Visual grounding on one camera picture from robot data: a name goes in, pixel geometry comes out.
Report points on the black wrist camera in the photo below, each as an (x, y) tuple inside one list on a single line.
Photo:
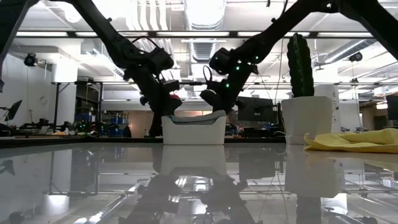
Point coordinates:
[(214, 85), (170, 85)]

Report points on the white standing banner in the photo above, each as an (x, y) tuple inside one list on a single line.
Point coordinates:
[(336, 105)]

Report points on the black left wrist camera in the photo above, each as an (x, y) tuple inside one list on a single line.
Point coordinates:
[(170, 85)]

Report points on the black ceiling camera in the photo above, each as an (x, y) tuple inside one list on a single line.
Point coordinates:
[(30, 59), (356, 57)]

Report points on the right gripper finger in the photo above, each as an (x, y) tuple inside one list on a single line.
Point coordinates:
[(224, 109)]

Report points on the black tilted panel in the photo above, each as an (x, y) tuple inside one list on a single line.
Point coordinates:
[(14, 109)]

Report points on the black computer monitor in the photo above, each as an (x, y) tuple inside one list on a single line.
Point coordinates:
[(255, 109), (392, 107)]

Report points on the yellow microfiber towel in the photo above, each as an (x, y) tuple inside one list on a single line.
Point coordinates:
[(357, 141)]

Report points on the black vertical pole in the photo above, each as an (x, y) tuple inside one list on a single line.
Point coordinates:
[(57, 105)]

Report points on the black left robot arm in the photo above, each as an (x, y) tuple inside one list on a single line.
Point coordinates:
[(109, 34)]

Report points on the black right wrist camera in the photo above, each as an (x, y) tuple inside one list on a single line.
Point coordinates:
[(214, 85)]

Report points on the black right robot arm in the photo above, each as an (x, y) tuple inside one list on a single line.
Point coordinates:
[(280, 28)]

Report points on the green cactus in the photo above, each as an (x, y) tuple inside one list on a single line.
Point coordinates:
[(300, 62)]

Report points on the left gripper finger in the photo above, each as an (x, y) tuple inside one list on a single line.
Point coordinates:
[(172, 107)]

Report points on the white plastic bin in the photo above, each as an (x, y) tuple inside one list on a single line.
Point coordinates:
[(192, 133)]

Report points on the light blue microfiber towel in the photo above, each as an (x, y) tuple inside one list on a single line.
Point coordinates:
[(196, 117)]

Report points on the black shelving rack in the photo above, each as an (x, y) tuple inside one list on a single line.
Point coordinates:
[(88, 83)]

